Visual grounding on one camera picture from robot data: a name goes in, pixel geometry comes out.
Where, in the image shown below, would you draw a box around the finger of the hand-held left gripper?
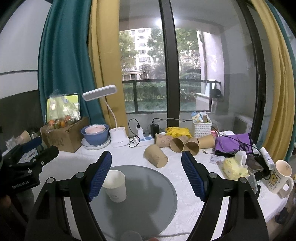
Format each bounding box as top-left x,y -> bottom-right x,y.
14,136 -> 43,154
23,146 -> 60,168

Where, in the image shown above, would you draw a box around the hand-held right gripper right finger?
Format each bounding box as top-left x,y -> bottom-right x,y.
181,151 -> 270,241

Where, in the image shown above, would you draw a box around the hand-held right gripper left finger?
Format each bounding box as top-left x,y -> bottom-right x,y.
24,151 -> 112,241

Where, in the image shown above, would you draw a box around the white paper cup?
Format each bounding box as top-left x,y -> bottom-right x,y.
102,170 -> 127,203

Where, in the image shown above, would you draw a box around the brown paper cup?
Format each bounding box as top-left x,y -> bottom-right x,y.
144,146 -> 169,168
198,134 -> 216,149
183,137 -> 200,155
154,133 -> 173,148
170,137 -> 188,153

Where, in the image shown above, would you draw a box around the cardboard box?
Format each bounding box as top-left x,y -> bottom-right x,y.
40,116 -> 89,153

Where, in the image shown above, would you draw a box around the white plate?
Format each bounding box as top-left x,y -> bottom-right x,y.
81,136 -> 111,150

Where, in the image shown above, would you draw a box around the blue bowl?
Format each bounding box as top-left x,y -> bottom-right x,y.
81,124 -> 110,146

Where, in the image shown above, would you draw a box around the white desk lamp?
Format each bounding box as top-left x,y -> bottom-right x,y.
82,85 -> 129,148

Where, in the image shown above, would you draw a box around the yellow tissue pack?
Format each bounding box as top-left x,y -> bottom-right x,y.
222,151 -> 249,181

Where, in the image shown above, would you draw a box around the clear bag of fruit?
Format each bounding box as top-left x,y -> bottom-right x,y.
47,89 -> 82,129

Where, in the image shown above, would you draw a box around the pink bowl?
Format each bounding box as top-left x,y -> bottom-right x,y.
85,124 -> 106,135

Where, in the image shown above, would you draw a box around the yellow plastic bag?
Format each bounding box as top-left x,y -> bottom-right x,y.
165,126 -> 192,138

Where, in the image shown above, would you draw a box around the white plastic basket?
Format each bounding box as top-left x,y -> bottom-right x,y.
193,120 -> 212,138

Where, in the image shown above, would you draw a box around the purple cloth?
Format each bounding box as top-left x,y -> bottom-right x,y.
215,133 -> 253,156

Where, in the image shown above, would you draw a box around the grey round mat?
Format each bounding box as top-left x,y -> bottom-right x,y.
89,165 -> 178,238

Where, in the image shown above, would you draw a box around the white power strip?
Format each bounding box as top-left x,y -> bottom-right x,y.
128,134 -> 154,147

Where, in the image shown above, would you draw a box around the black charger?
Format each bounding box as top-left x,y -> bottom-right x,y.
150,123 -> 160,138

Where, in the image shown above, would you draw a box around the black scissors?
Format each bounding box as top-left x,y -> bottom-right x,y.
238,142 -> 255,154

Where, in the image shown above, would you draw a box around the brown wallet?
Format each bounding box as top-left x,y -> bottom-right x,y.
245,155 -> 264,171

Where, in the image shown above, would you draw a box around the white spray bottle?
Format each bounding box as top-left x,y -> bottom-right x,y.
259,147 -> 275,171

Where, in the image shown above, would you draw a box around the white bear mug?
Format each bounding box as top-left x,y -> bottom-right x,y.
268,160 -> 294,197

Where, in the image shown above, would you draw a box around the teal curtain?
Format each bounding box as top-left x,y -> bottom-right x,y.
38,0 -> 109,130

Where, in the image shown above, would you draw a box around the balcony railing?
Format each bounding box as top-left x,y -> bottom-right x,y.
122,79 -> 221,114

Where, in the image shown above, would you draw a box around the yellow curtain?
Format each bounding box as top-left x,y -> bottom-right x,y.
251,0 -> 295,163
88,0 -> 127,137

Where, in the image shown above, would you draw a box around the black cable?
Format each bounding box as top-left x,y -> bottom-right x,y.
128,118 -> 139,148

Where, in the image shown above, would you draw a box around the white cable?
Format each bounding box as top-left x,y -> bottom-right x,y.
141,231 -> 193,240

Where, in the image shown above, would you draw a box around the black window frame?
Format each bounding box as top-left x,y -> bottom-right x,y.
159,0 -> 181,133

